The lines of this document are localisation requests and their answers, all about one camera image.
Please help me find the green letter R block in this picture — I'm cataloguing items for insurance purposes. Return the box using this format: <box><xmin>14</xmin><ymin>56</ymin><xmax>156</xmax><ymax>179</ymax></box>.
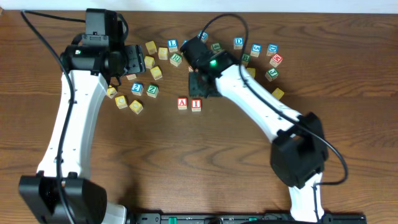
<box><xmin>170</xmin><ymin>54</ymin><xmax>182</xmax><ymax>67</ymax></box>

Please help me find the yellow block lower left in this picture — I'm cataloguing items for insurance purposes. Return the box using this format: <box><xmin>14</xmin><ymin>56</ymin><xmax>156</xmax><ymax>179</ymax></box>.
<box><xmin>115</xmin><ymin>95</ymin><xmax>128</xmax><ymax>109</ymax></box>

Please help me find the yellow block far left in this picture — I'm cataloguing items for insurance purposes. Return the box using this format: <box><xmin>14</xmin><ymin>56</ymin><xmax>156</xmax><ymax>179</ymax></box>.
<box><xmin>106</xmin><ymin>85</ymin><xmax>118</xmax><ymax>99</ymax></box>

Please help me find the green letter J block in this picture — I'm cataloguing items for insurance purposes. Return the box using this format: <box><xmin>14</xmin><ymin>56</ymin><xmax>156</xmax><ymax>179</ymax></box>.
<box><xmin>265</xmin><ymin>68</ymin><xmax>279</xmax><ymax>82</ymax></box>

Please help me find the red letter i block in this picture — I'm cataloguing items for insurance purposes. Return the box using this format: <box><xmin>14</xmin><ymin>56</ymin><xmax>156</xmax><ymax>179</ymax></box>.
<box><xmin>192</xmin><ymin>99</ymin><xmax>201</xmax><ymax>112</ymax></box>
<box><xmin>126</xmin><ymin>74</ymin><xmax>137</xmax><ymax>80</ymax></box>

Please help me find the blue letter L block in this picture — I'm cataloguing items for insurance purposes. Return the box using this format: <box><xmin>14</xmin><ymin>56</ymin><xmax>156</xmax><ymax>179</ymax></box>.
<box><xmin>167</xmin><ymin>39</ymin><xmax>178</xmax><ymax>52</ymax></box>

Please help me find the green number 4 block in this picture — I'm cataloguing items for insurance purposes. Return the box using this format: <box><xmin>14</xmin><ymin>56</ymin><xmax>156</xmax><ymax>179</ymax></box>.
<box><xmin>211</xmin><ymin>42</ymin><xmax>222</xmax><ymax>53</ymax></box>

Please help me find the yellow block near Z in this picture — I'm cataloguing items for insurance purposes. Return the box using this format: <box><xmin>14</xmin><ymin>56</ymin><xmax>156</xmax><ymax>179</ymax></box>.
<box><xmin>150</xmin><ymin>66</ymin><xmax>162</xmax><ymax>80</ymax></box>

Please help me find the blue letter S block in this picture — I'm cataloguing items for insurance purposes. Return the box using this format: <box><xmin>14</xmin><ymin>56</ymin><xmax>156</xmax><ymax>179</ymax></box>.
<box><xmin>250</xmin><ymin>44</ymin><xmax>262</xmax><ymax>57</ymax></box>

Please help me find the yellow block middle left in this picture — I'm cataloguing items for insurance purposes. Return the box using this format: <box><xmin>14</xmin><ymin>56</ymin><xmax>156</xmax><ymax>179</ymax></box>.
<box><xmin>144</xmin><ymin>56</ymin><xmax>155</xmax><ymax>69</ymax></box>

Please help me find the yellow block lower middle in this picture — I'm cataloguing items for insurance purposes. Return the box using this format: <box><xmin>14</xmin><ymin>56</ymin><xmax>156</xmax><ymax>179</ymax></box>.
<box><xmin>129</xmin><ymin>100</ymin><xmax>144</xmax><ymax>114</ymax></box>

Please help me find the red letter M block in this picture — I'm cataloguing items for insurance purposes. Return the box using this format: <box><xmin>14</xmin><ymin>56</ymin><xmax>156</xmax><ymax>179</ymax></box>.
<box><xmin>269</xmin><ymin>54</ymin><xmax>284</xmax><ymax>68</ymax></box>

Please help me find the blue number 2 block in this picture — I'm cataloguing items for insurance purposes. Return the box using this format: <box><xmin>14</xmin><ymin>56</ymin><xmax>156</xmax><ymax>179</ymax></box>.
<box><xmin>131</xmin><ymin>83</ymin><xmax>144</xmax><ymax>96</ymax></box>

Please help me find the blue block top centre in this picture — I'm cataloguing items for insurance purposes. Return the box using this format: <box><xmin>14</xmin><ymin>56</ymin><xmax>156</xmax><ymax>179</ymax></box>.
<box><xmin>198</xmin><ymin>30</ymin><xmax>208</xmax><ymax>43</ymax></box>

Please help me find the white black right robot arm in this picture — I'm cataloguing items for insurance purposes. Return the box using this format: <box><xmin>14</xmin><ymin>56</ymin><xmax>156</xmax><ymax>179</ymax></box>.
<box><xmin>180</xmin><ymin>37</ymin><xmax>328</xmax><ymax>222</ymax></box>

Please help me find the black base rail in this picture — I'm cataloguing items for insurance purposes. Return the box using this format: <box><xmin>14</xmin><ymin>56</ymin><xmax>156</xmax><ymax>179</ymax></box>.
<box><xmin>126</xmin><ymin>213</ymin><xmax>368</xmax><ymax>224</ymax></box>

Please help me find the green letter Z block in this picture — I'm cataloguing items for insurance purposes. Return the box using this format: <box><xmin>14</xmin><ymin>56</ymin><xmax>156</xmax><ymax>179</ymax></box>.
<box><xmin>146</xmin><ymin>84</ymin><xmax>159</xmax><ymax>98</ymax></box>

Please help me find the blue letter D block right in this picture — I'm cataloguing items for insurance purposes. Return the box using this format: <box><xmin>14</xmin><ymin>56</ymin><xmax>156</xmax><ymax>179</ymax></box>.
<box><xmin>266</xmin><ymin>44</ymin><xmax>279</xmax><ymax>57</ymax></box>

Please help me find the blue letter d block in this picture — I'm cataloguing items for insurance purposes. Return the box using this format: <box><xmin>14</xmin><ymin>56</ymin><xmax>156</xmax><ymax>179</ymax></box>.
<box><xmin>234</xmin><ymin>37</ymin><xmax>244</xmax><ymax>50</ymax></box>
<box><xmin>266</xmin><ymin>44</ymin><xmax>279</xmax><ymax>57</ymax></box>

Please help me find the yellow block top left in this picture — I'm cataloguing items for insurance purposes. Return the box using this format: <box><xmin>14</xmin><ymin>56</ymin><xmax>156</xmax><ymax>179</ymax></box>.
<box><xmin>146</xmin><ymin>40</ymin><xmax>157</xmax><ymax>55</ymax></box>

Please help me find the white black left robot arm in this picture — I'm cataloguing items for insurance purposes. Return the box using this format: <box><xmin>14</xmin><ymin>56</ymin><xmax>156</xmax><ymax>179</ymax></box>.
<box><xmin>19</xmin><ymin>9</ymin><xmax>146</xmax><ymax>224</ymax></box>

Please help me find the red letter A block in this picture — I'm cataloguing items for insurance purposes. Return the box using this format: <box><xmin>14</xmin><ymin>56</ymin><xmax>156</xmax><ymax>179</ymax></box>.
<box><xmin>177</xmin><ymin>97</ymin><xmax>188</xmax><ymax>110</ymax></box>

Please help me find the yellow block centre right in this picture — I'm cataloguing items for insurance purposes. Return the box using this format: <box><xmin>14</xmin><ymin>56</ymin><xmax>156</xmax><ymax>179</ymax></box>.
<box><xmin>246</xmin><ymin>68</ymin><xmax>256</xmax><ymax>78</ymax></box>

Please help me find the yellow block far right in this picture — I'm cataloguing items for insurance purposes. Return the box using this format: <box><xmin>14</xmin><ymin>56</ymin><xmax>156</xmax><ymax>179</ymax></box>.
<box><xmin>272</xmin><ymin>88</ymin><xmax>285</xmax><ymax>100</ymax></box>

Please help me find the green letter B block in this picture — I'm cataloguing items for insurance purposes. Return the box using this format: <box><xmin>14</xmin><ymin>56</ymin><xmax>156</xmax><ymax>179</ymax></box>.
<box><xmin>242</xmin><ymin>54</ymin><xmax>251</xmax><ymax>67</ymax></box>

